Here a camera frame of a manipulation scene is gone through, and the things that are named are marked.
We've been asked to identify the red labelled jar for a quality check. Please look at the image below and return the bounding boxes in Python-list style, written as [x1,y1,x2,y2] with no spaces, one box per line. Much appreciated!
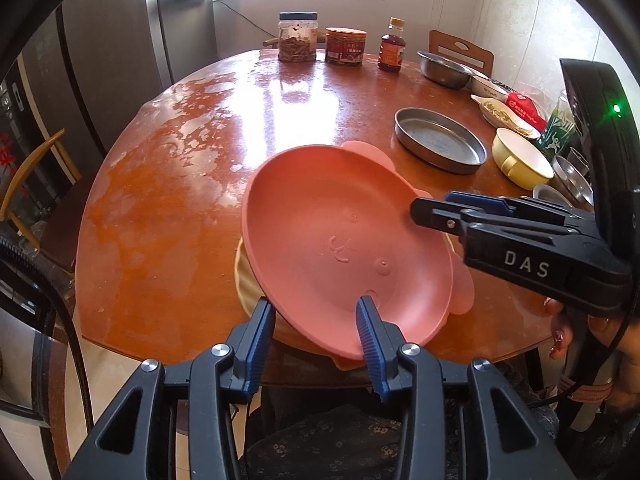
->
[325,27,367,67]

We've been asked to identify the red packet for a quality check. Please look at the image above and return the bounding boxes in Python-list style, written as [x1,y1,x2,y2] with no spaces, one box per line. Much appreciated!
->
[504,91,548,128]

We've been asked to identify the yellow bowl with handle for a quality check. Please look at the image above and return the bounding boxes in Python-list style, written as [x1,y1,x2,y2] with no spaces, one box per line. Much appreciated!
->
[491,127,555,191]

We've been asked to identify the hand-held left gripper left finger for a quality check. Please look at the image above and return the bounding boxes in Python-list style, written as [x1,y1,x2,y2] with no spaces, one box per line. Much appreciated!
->
[65,297,277,480]

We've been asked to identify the small steel dish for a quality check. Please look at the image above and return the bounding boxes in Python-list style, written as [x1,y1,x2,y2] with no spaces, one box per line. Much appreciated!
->
[550,155,594,207]

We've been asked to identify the honey bottle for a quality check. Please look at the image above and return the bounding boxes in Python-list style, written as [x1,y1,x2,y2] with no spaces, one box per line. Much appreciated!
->
[377,17,407,73]

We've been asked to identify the large steel bowl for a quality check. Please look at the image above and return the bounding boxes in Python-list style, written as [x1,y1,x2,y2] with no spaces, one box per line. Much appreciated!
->
[416,50,476,90]

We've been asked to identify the green drink bottle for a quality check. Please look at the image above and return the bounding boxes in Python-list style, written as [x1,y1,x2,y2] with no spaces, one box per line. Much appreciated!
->
[537,90,581,161]

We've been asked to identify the white dish of food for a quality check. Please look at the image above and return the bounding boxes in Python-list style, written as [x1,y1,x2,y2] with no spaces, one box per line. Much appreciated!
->
[470,94,543,140]

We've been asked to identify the yellow plate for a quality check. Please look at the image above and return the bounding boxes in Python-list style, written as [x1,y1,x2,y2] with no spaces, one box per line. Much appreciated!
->
[234,234,458,372]

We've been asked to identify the clear plastic cup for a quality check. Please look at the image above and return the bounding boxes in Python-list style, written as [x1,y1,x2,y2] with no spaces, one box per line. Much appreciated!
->
[567,147,592,181]

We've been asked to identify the round steel pan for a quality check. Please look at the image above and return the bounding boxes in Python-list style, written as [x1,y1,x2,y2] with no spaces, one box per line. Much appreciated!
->
[394,107,488,175]

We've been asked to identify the clear plastic jar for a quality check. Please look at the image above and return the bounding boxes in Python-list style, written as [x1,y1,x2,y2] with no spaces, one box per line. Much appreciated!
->
[277,11,319,63]

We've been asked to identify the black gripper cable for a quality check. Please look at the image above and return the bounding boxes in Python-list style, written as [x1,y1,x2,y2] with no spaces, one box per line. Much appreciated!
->
[529,310,628,408]
[0,235,96,431]

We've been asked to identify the small steel bowl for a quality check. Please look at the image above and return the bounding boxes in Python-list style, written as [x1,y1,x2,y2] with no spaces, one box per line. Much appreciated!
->
[532,184,573,207]

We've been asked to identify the yellow-framed chair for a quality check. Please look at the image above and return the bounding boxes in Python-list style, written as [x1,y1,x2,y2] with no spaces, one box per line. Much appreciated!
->
[0,127,83,271]

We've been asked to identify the pink bear-shaped plate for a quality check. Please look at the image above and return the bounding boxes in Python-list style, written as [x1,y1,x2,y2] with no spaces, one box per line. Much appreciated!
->
[241,140,476,361]

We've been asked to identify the dark floral trousers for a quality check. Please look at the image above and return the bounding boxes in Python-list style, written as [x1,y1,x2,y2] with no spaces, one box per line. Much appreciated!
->
[239,360,563,480]

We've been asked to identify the grey refrigerator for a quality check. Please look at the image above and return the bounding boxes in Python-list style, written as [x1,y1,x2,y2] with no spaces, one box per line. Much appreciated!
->
[15,0,176,241]

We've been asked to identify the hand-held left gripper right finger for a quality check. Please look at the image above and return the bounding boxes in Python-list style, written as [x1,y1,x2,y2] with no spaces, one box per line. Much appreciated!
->
[354,296,576,480]

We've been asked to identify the white printed bowl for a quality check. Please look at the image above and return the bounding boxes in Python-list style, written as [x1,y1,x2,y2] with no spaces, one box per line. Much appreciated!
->
[470,71,511,100]

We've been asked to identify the wooden chair with cutout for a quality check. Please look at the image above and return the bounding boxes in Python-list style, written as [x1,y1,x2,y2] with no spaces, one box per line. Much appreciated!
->
[428,30,495,76]

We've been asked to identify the person's right hand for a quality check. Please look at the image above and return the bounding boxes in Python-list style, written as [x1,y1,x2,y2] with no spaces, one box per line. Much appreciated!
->
[544,297,640,411]

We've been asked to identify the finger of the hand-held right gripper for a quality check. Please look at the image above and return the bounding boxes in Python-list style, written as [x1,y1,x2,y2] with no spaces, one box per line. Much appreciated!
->
[410,197,599,237]
[447,191,586,221]

